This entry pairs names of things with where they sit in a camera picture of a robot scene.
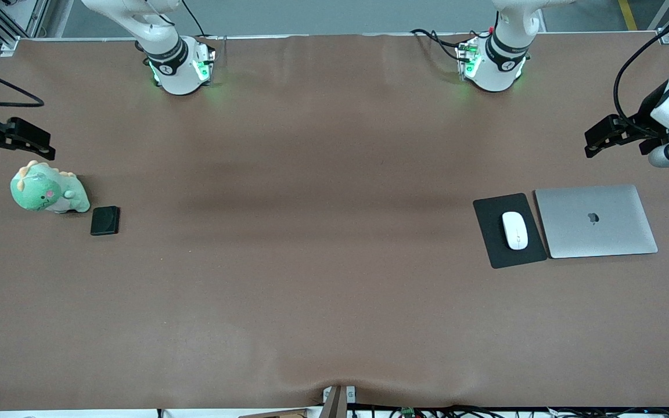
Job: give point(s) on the silver closed laptop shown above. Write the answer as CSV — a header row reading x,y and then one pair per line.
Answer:
x,y
596,226

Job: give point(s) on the black mouse pad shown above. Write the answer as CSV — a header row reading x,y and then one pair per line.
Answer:
x,y
488,232

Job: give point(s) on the white computer mouse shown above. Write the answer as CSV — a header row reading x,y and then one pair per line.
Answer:
x,y
514,229

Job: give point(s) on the green dinosaur plush toy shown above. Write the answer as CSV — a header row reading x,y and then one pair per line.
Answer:
x,y
38,191

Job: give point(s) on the small green circuit board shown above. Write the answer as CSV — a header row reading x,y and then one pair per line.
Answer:
x,y
407,413

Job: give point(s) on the brown table cover cloth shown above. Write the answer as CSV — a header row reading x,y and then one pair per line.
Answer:
x,y
311,319

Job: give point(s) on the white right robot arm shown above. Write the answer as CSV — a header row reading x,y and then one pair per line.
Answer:
x,y
177,75

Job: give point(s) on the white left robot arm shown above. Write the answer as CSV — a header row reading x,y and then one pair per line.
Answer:
x,y
503,69

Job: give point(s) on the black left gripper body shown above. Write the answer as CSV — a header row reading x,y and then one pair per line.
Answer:
x,y
646,114

